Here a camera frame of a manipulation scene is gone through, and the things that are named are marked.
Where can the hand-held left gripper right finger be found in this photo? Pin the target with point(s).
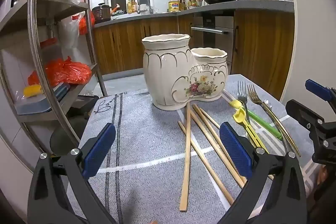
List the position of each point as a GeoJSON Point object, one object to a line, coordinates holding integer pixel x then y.
{"type": "Point", "coordinates": [235, 150]}

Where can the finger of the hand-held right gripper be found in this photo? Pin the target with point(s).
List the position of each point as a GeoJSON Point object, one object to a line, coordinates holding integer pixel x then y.
{"type": "Point", "coordinates": [316, 88]}
{"type": "Point", "coordinates": [299, 109]}

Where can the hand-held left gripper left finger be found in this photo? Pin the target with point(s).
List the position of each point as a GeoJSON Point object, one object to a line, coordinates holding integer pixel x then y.
{"type": "Point", "coordinates": [101, 150]}

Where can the yellow-headed green plastic utensil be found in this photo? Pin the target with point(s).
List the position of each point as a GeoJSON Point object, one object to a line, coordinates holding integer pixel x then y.
{"type": "Point", "coordinates": [262, 123]}
{"type": "Point", "coordinates": [240, 118]}

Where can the gold utensil with flower end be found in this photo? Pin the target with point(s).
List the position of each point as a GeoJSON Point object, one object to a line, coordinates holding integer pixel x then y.
{"type": "Point", "coordinates": [266, 102]}

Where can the gold metal fork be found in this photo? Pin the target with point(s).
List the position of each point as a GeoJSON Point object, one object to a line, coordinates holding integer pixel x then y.
{"type": "Point", "coordinates": [253, 96]}

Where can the silver metal fork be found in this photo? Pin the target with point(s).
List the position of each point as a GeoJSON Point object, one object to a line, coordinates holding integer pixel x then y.
{"type": "Point", "coordinates": [242, 94]}

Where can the cream floral ceramic utensil holder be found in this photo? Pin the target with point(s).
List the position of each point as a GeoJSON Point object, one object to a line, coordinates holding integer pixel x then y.
{"type": "Point", "coordinates": [165, 74]}

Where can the grey table cloth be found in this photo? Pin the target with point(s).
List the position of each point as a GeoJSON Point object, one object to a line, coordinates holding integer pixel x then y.
{"type": "Point", "coordinates": [147, 134]}

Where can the blue-grey plastic containers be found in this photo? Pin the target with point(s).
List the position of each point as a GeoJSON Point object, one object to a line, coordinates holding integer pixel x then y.
{"type": "Point", "coordinates": [39, 106]}

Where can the large orange plastic bag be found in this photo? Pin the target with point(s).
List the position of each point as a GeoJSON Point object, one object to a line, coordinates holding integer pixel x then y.
{"type": "Point", "coordinates": [68, 71]}

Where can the yellow plastic item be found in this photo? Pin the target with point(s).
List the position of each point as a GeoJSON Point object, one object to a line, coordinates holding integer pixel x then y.
{"type": "Point", "coordinates": [32, 90]}

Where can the stainless steel built-in oven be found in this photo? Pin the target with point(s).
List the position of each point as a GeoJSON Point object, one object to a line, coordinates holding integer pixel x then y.
{"type": "Point", "coordinates": [223, 43]}

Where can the wooden lower kitchen cabinets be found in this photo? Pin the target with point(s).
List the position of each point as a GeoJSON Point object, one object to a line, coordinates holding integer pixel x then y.
{"type": "Point", "coordinates": [123, 43]}

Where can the grey kitchen countertop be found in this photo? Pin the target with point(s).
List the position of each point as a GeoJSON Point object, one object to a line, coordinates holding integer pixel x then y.
{"type": "Point", "coordinates": [236, 6]}

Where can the red plastic box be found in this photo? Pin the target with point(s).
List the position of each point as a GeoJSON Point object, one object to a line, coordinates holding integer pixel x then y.
{"type": "Point", "coordinates": [48, 43]}

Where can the white plastic bag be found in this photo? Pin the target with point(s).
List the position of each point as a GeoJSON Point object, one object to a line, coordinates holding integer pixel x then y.
{"type": "Point", "coordinates": [69, 32]}

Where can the small hanging orange plastic bag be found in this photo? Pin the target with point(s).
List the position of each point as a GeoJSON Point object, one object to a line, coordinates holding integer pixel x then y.
{"type": "Point", "coordinates": [85, 24]}

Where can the dark electric pressure cooker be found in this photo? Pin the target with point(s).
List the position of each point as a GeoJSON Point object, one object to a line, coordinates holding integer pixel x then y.
{"type": "Point", "coordinates": [101, 14]}

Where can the stainless steel shelf rack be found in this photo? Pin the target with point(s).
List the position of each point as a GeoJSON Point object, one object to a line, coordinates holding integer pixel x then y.
{"type": "Point", "coordinates": [34, 29]}

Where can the yellow oil bottle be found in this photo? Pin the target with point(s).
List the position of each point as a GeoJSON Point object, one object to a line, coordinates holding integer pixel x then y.
{"type": "Point", "coordinates": [129, 7]}
{"type": "Point", "coordinates": [134, 6]}

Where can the group of seasoning jars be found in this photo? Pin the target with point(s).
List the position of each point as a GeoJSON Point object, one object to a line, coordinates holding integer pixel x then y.
{"type": "Point", "coordinates": [193, 3]}

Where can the knife block with scissors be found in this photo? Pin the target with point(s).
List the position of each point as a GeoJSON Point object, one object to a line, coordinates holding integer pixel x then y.
{"type": "Point", "coordinates": [182, 3]}

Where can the yellow tin canister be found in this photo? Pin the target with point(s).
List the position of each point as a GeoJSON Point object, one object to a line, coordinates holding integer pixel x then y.
{"type": "Point", "coordinates": [173, 6]}

